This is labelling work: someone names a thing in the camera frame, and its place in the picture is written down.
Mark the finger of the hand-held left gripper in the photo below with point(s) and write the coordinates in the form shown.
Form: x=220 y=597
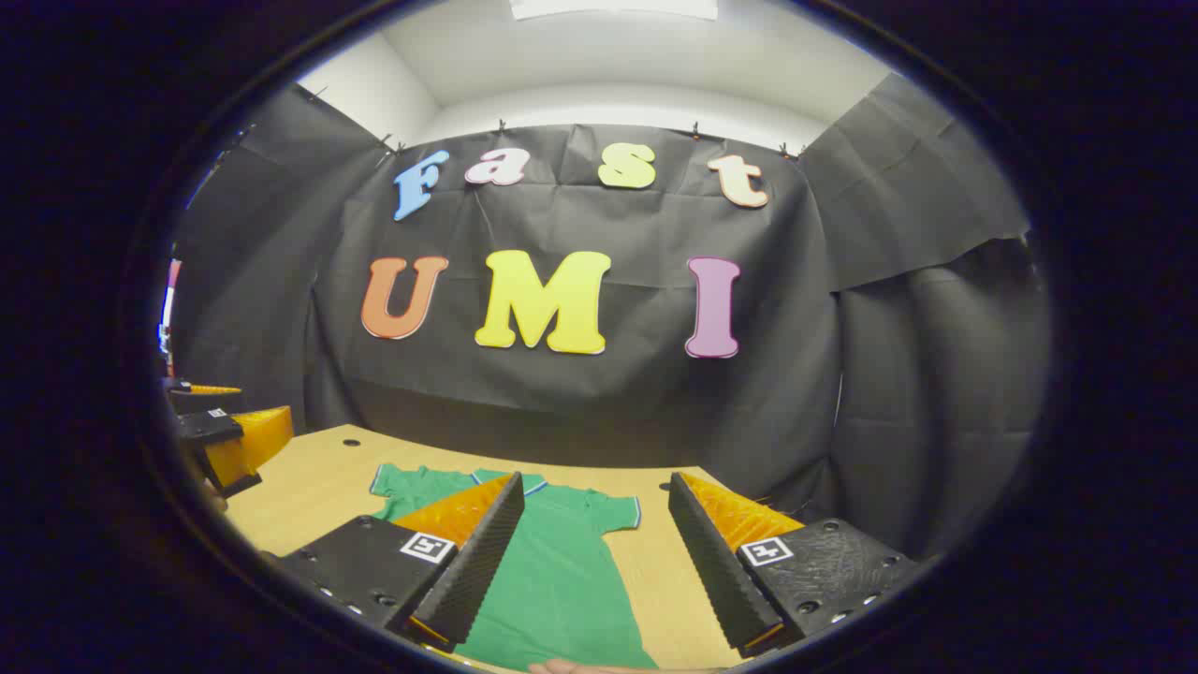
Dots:
x=201 y=398
x=248 y=440

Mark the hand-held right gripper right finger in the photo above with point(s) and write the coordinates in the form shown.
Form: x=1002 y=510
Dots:
x=716 y=580

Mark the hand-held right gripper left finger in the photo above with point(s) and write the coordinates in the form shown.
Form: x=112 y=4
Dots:
x=477 y=571

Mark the green polo T-shirt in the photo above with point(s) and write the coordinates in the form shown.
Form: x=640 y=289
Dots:
x=562 y=580

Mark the ceiling light panel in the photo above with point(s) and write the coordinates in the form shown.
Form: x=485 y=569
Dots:
x=613 y=7

